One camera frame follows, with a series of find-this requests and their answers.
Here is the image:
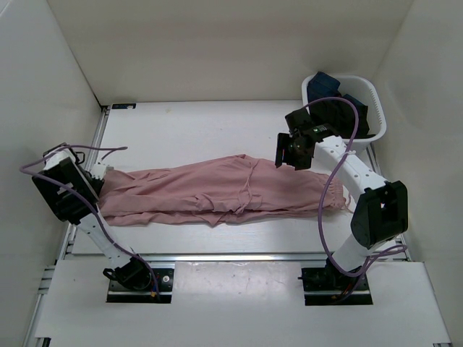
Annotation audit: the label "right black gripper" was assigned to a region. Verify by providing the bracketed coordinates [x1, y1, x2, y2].
[275, 133, 312, 171]

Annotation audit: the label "pink trousers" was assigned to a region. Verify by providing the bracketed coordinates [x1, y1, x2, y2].
[99, 154, 352, 227]

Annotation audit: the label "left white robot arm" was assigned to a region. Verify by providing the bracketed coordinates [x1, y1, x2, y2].
[21, 142, 158, 293]

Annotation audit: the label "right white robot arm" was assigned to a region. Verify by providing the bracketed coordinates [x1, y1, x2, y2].
[275, 108, 408, 289]

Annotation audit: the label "black garment in basket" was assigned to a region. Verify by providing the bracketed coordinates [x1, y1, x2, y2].
[309, 94, 372, 139]

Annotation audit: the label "black label sticker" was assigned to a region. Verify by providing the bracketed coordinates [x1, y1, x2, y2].
[111, 103, 137, 110]

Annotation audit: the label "dark blue folded garment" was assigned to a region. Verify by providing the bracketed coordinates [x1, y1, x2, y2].
[306, 72, 364, 106]

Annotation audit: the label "white plastic laundry basket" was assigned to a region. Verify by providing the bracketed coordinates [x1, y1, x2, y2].
[302, 74, 386, 153]

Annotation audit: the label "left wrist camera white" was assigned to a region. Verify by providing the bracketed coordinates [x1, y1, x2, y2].
[90, 163, 114, 180]

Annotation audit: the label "right aluminium rail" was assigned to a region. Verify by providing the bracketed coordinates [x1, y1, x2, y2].
[366, 142, 407, 252]

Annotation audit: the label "front aluminium rail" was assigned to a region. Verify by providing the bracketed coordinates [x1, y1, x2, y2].
[54, 252, 412, 267]

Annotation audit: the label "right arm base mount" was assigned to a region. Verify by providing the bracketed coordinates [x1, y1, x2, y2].
[298, 258, 373, 307]

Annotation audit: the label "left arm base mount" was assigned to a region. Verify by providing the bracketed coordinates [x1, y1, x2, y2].
[103, 258, 175, 304]

